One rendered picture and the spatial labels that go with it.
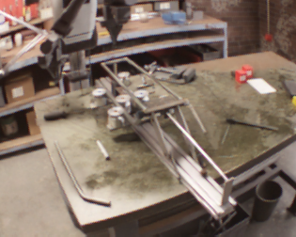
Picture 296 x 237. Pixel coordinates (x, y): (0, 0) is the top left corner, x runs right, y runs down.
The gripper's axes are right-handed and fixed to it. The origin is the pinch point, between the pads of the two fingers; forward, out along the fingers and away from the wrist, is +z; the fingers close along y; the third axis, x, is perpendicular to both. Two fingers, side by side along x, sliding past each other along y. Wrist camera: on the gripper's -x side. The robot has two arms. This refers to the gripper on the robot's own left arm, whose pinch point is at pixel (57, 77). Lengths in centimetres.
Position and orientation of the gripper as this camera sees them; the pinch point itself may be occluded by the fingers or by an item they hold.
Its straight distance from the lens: 133.9
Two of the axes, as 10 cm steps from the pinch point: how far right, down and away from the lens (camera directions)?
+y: 9.6, 1.0, -2.8
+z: 0.5, 8.7, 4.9
